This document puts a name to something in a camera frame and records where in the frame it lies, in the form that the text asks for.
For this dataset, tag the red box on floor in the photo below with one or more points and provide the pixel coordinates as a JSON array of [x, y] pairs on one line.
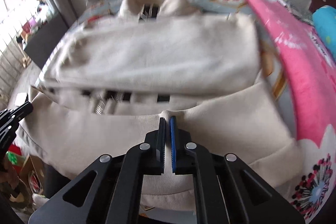
[[16, 157]]

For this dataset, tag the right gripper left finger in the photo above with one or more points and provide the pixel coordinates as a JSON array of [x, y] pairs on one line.
[[108, 190]]

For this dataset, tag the cream zip-up jacket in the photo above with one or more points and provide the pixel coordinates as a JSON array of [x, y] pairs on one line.
[[109, 81]]

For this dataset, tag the dark low cabinet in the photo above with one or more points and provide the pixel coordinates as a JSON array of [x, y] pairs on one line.
[[41, 44]]

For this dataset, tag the cyan dotted pillow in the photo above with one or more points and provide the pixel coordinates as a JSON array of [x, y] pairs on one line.
[[324, 20]]

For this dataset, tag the pink blanket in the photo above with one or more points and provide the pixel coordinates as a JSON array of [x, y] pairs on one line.
[[310, 72]]

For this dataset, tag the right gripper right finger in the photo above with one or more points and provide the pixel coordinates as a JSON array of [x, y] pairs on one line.
[[226, 189]]

